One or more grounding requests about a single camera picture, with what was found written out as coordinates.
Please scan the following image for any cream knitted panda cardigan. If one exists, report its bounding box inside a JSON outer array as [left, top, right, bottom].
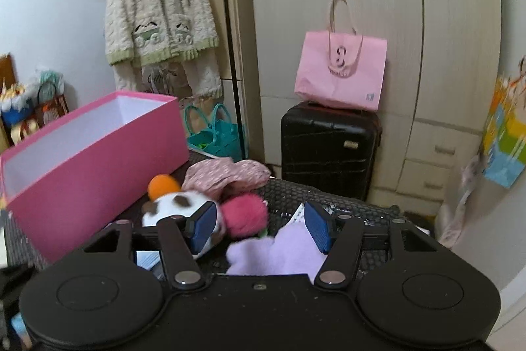
[[103, 0, 225, 99]]

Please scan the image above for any flower bouquet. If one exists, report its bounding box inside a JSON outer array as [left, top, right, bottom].
[[0, 82, 34, 125]]

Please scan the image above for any blue packet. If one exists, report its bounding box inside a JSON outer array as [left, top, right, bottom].
[[135, 250, 165, 278]]

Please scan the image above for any brown woven basket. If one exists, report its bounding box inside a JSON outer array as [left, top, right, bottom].
[[35, 84, 70, 126]]

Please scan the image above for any pale pink hanging cloth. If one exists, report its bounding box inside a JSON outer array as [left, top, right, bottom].
[[435, 156, 482, 245]]

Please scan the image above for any light wooden wardrobe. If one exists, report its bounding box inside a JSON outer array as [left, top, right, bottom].
[[220, 0, 504, 220]]

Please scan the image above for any pink tote bag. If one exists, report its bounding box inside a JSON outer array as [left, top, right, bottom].
[[294, 0, 388, 113]]

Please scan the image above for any white plush toy orange top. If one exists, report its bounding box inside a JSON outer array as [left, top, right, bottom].
[[142, 175, 227, 254]]

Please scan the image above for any pink floral cloth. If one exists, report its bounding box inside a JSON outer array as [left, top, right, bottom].
[[181, 159, 272, 197]]

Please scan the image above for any wooden headboard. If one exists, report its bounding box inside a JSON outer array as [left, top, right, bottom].
[[0, 53, 18, 149]]

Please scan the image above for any pink cardboard box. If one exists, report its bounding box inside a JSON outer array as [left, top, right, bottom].
[[0, 90, 190, 264]]

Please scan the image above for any printed beige bag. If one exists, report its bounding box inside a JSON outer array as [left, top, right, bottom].
[[142, 62, 193, 96]]

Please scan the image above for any white green plastic bag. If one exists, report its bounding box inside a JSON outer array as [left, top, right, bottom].
[[35, 66, 67, 93]]

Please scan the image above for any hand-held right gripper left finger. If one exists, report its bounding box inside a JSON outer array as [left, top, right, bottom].
[[84, 202, 218, 291]]

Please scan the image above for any lavender soft cloth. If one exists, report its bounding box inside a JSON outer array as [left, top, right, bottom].
[[226, 223, 329, 277]]

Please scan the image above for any black hard-shell suitcase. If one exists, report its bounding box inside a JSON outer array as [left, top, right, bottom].
[[280, 101, 383, 202]]

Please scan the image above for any white paper packet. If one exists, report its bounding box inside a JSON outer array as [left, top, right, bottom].
[[288, 203, 308, 229]]

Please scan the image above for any black clothes rack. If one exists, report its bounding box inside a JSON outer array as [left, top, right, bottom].
[[119, 0, 247, 163]]

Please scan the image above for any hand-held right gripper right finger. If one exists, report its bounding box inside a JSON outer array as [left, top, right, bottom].
[[305, 202, 440, 289]]

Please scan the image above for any teal woven bag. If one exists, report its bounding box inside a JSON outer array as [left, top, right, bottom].
[[184, 103, 246, 163]]

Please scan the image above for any colourful printed bag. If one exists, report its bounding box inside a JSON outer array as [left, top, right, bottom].
[[480, 55, 526, 189]]

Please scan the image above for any pink fluffy pompom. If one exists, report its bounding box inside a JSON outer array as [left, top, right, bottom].
[[222, 195, 270, 239]]

